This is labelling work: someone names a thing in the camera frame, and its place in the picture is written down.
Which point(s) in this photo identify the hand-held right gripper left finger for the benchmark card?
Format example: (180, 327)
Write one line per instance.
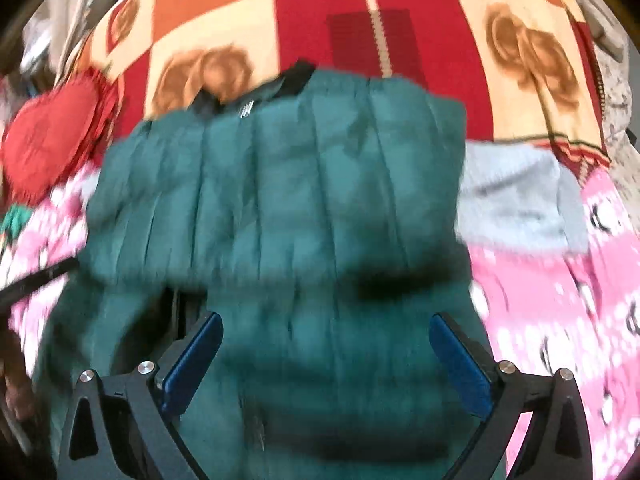
(192, 360)

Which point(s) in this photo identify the person's left hand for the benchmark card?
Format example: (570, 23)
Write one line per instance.
(15, 375)

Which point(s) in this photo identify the green cloth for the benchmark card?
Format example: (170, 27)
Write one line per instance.
(16, 220)

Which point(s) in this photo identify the white cloth pile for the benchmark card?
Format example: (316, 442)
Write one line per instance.
(55, 35)

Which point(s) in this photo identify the red heart shaped pillow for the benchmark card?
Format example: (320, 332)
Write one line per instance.
(50, 135)

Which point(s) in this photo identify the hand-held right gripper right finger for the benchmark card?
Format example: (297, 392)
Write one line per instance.
(462, 362)

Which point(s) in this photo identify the grey fleece cloth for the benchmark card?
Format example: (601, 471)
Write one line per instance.
(520, 195)

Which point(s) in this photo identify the pink penguin print blanket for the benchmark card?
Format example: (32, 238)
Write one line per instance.
(560, 320)

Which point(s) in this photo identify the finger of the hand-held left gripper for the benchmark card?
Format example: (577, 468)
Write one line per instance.
(40, 282)

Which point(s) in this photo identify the beige floral bed sheet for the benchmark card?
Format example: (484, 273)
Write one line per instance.
(617, 105)

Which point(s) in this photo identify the green quilted jacket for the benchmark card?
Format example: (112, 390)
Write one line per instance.
(300, 220)

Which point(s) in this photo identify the rose print checked blanket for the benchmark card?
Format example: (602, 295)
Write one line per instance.
(350, 25)

